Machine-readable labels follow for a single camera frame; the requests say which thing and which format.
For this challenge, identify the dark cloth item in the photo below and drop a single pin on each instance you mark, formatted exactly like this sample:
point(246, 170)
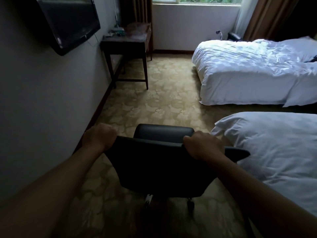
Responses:
point(311, 59)

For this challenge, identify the chrome gooseneck lamp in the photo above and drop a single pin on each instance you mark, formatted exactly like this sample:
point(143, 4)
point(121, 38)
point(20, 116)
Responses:
point(219, 33)

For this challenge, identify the wall-mounted black television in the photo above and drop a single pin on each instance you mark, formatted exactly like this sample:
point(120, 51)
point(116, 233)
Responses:
point(69, 22)

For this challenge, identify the dark brown curtain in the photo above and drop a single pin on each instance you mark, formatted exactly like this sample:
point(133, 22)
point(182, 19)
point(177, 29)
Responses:
point(136, 9)

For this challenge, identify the clear plastic bag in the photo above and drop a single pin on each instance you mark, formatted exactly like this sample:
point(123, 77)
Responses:
point(137, 30)

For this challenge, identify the white bed with smooth duvet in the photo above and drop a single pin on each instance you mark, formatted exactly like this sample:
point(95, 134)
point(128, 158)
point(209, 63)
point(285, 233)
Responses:
point(275, 156)

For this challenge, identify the person's left fingers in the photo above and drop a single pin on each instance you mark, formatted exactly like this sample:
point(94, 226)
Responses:
point(112, 138)

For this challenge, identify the person's right fingers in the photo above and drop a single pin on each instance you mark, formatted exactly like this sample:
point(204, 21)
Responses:
point(190, 146)

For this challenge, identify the white bed with rumpled duvet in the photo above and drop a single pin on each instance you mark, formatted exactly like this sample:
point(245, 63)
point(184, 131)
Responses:
point(257, 71)

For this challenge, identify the dark bedside table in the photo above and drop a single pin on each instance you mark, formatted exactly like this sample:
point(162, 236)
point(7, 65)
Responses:
point(234, 36)

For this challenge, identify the window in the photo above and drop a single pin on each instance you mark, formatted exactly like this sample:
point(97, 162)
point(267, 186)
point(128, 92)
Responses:
point(198, 0)

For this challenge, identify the green box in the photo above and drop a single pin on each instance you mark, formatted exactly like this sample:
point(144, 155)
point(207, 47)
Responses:
point(118, 29)

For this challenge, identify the white sheer curtain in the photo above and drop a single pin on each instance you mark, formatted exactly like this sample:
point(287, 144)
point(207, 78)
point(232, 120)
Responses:
point(245, 16)

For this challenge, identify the person's left hand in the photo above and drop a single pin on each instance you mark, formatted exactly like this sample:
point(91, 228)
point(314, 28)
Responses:
point(99, 137)

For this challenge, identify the person's left forearm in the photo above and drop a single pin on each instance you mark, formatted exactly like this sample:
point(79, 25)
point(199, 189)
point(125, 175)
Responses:
point(47, 193)

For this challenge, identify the person's right forearm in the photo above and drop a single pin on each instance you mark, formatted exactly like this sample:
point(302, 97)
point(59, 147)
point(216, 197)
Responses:
point(267, 198)

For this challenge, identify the black office chair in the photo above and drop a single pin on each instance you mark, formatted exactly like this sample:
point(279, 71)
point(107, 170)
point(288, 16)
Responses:
point(161, 163)

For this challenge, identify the person's right hand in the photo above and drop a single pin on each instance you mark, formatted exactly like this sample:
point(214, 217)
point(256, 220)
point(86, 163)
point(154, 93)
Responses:
point(203, 146)

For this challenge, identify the dark wooden desk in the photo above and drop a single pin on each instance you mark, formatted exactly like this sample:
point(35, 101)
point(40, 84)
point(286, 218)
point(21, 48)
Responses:
point(128, 49)

